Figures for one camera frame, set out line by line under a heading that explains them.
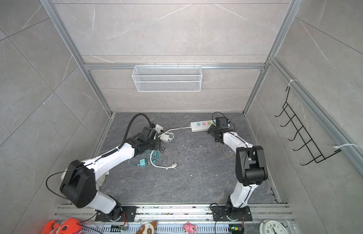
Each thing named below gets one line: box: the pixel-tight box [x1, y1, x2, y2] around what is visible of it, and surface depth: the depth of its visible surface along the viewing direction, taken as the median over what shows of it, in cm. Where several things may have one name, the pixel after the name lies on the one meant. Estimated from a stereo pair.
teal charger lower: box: [137, 157, 151, 167], surface depth 92 cm
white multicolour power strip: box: [190, 119, 217, 133], surface depth 110 cm
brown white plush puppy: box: [135, 220, 158, 234], surface depth 69 cm
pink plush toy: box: [182, 221, 198, 234], surface depth 69 cm
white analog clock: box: [259, 218, 289, 234], surface depth 68 cm
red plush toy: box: [40, 217, 83, 234], surface depth 66 cm
